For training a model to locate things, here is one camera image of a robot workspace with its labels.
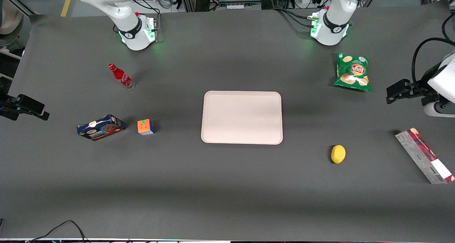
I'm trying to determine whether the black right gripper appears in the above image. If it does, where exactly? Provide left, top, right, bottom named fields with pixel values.
left=0, top=93, right=50, bottom=122

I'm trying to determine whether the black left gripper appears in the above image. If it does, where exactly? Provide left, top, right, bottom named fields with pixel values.
left=386, top=63, right=443, bottom=105

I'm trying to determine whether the red tartan cookie box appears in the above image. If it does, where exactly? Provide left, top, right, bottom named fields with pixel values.
left=395, top=128, right=455, bottom=184

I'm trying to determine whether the blue cookie box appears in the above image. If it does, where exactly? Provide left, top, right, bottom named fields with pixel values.
left=76, top=114, right=125, bottom=141

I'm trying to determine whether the beige plastic tray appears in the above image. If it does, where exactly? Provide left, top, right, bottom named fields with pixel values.
left=201, top=91, right=284, bottom=145

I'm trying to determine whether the green chips bag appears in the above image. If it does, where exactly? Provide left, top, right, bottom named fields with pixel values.
left=333, top=52, right=372, bottom=92

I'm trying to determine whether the yellow lemon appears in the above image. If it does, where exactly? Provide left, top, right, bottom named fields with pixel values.
left=331, top=145, right=346, bottom=164

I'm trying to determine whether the red cola bottle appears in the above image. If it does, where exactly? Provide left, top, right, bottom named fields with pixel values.
left=108, top=63, right=135, bottom=90

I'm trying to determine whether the colourful puzzle cube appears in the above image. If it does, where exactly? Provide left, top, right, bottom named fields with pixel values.
left=137, top=119, right=156, bottom=136

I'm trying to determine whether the black cable at table edge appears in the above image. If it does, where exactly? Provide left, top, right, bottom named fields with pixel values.
left=26, top=220, right=89, bottom=243

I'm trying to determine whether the black left base cable bundle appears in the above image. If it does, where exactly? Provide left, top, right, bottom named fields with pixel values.
left=272, top=7, right=315, bottom=28

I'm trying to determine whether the black right base cable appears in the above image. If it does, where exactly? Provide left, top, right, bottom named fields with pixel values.
left=133, top=0, right=162, bottom=32

